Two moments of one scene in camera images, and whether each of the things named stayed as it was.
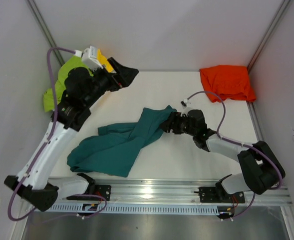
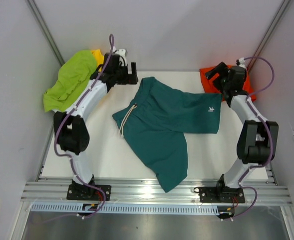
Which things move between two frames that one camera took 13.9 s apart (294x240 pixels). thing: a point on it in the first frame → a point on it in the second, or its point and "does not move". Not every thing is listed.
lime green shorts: (73, 62) does not move
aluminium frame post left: (37, 15) does not move
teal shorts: (111, 149) → (156, 121)
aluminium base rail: (170, 192) does not move
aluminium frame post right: (261, 46) does not move
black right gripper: (174, 117) → (220, 68)
